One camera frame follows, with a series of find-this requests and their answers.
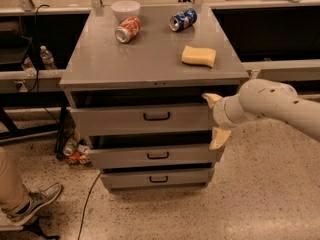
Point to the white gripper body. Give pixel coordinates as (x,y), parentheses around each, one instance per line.
(220,114)

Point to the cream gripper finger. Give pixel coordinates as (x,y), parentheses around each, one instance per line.
(219,138)
(211,99)

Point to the grey top drawer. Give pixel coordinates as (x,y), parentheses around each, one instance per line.
(142,119)

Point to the grey drawer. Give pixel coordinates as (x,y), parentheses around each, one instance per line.
(157,179)
(142,119)
(154,156)

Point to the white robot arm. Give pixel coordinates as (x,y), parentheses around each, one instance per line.
(258,99)

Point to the grey bottom drawer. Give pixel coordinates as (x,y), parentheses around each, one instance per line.
(157,179)

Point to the grey drawer cabinet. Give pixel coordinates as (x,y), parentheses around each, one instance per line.
(148,71)

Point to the grey middle drawer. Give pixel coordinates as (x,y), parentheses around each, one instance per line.
(154,156)

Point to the yellow sponge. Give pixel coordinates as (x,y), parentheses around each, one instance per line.
(199,56)

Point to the blue soda can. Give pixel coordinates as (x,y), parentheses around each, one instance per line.
(182,20)

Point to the orange soda can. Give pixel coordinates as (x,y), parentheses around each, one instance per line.
(128,29)

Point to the white bowl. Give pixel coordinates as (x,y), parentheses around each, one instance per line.
(124,9)

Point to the snack packets on floor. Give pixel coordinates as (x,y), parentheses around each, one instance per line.
(77,152)

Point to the clear water bottle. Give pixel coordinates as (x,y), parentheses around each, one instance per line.
(47,58)

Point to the khaki trouser leg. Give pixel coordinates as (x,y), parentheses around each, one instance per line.
(13,194)

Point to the grey metal rail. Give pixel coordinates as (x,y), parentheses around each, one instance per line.
(281,71)

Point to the black table frame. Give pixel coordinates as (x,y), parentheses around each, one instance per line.
(14,133)

